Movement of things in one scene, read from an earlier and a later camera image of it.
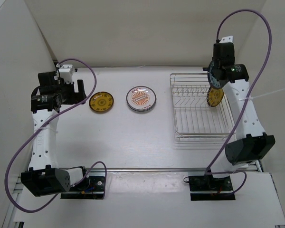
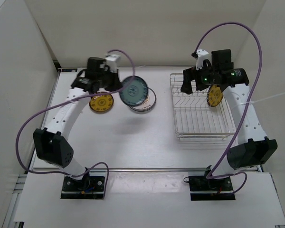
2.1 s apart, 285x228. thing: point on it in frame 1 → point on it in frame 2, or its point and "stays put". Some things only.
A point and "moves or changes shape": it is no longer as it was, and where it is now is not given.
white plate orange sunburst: (141, 98) stays put
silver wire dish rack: (194, 119) stays put
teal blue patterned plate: (212, 78) moves or changes shape
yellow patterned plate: (101, 101) stays put
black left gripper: (76, 97) → (116, 81)
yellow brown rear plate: (214, 96) stays put
